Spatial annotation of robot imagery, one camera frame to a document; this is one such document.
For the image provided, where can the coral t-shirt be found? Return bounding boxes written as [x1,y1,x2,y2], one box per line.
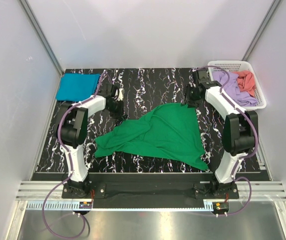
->
[235,70,256,97]

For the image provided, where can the folded blue t-shirt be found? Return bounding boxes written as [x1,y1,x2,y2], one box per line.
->
[56,73,100,102]

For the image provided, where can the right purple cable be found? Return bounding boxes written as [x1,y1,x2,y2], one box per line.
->
[195,65,259,217]

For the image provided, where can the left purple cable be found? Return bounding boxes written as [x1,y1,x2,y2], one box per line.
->
[41,70,113,238]

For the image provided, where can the left corner frame post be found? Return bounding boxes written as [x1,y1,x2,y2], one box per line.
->
[18,0,65,76]

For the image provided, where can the right corner frame post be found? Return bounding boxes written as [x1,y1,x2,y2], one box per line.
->
[242,0,282,62]

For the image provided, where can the corner frame post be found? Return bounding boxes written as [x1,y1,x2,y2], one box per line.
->
[242,0,282,62]
[18,0,65,76]

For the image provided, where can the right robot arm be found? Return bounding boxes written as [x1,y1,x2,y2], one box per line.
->
[183,65,258,198]

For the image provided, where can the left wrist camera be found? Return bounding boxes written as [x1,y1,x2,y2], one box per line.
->
[101,83,124,101]

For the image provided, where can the aluminium frame rail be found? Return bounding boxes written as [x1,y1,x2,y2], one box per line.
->
[7,177,286,240]

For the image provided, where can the white plastic basket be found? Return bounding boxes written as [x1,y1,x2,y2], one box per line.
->
[208,60,266,111]

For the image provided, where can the purple cable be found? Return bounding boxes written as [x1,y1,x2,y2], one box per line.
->
[41,70,113,238]
[195,65,259,217]

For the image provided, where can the purple t-shirt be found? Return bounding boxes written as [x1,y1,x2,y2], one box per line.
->
[212,71,257,107]

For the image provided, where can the green t-shirt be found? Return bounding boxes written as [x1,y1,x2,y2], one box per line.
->
[94,103,208,171]

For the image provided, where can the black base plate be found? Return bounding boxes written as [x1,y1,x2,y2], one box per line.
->
[62,173,239,210]

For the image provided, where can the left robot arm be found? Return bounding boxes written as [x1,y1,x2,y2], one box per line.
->
[56,83,125,198]

